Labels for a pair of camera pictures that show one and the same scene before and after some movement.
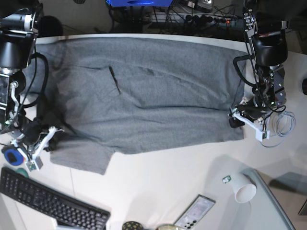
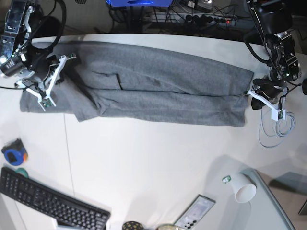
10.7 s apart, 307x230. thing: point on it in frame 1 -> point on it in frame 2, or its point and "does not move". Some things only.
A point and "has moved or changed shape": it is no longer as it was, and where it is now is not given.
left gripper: x=31 y=141 -> x=46 y=74
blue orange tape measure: x=13 y=156 does not move
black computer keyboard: x=72 y=213 does not move
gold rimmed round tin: x=167 y=227 does not move
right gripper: x=251 y=114 -> x=271 y=93
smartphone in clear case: x=194 y=214 does not move
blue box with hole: x=140 y=3 does not move
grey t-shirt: x=112 y=95 has moved or changed shape
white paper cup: x=244 y=189 does not move
